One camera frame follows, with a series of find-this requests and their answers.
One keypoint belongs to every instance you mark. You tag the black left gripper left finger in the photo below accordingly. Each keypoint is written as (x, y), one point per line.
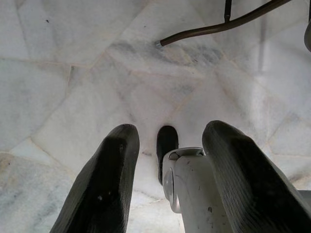
(102, 184)

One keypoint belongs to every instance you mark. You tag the black robot left foot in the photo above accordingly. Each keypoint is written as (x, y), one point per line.
(167, 145)

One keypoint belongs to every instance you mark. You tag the white robot left leg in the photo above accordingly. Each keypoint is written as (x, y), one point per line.
(194, 194)

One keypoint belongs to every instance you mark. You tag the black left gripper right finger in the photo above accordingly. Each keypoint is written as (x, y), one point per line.
(250, 184)

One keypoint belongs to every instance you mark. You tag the marble-print folding table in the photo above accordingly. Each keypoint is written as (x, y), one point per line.
(194, 32)

